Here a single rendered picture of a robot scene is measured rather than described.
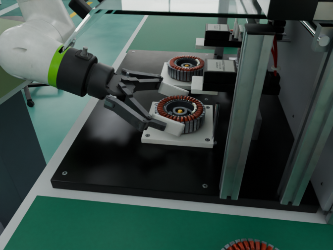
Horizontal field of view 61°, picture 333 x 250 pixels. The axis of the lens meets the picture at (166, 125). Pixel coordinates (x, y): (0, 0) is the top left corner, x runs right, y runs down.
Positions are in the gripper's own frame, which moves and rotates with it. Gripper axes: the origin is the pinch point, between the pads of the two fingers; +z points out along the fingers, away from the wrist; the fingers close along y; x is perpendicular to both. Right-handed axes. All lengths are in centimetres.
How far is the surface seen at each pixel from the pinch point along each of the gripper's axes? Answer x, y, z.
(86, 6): -18.2, -11.0, -20.8
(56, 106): 111, 118, -68
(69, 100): 108, 127, -62
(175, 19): 9, 90, -7
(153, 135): 4.3, -6.0, -3.9
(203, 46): -7.9, 21.3, 1.8
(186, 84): 2.4, 17.8, 1.3
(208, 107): 0.3, 6.4, 7.1
